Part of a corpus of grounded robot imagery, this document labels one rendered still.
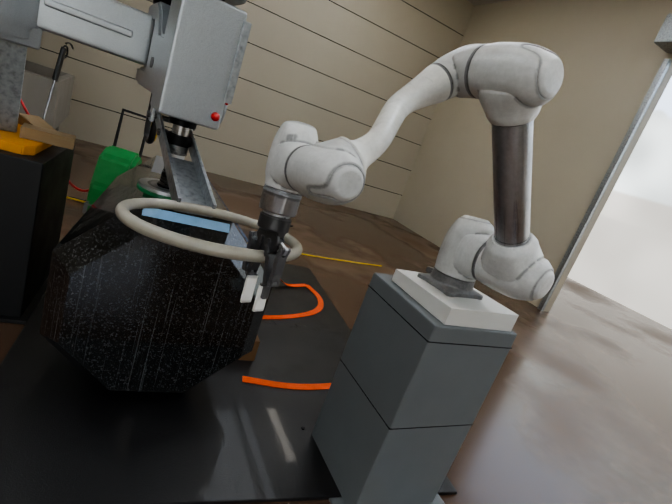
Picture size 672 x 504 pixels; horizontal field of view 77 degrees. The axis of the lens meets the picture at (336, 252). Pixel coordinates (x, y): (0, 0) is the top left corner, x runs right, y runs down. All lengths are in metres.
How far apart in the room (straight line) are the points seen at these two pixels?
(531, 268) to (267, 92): 6.10
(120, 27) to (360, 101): 5.77
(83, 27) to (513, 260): 1.96
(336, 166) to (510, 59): 0.52
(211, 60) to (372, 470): 1.53
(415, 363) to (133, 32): 1.85
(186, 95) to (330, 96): 5.88
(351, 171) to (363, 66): 6.93
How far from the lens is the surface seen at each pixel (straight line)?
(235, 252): 0.97
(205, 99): 1.69
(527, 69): 1.11
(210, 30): 1.69
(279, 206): 0.96
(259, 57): 7.06
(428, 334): 1.39
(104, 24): 2.31
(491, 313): 1.52
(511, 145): 1.21
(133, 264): 1.62
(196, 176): 1.64
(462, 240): 1.51
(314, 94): 7.35
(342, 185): 0.79
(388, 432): 1.56
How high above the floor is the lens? 1.25
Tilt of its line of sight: 15 degrees down
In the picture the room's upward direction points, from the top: 20 degrees clockwise
